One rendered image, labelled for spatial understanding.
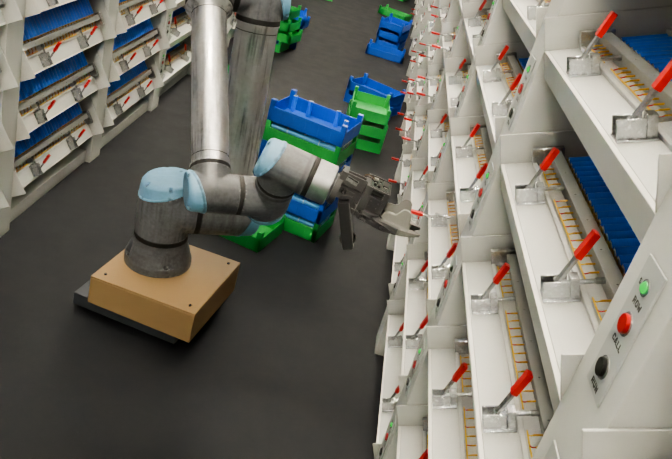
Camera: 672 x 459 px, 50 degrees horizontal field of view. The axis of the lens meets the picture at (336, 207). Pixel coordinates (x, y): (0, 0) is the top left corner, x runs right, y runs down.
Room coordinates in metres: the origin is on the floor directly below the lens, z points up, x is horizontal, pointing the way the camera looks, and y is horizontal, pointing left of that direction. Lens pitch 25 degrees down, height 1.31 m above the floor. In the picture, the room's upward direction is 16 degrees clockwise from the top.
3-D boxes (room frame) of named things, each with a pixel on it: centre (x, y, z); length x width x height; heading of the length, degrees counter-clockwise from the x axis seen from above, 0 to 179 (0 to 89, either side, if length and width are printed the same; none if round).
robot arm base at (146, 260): (1.78, 0.45, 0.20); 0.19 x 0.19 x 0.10
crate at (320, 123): (2.56, 0.16, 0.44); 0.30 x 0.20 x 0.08; 76
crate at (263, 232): (2.38, 0.34, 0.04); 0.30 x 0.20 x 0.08; 75
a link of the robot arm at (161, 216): (1.78, 0.45, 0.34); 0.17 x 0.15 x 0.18; 113
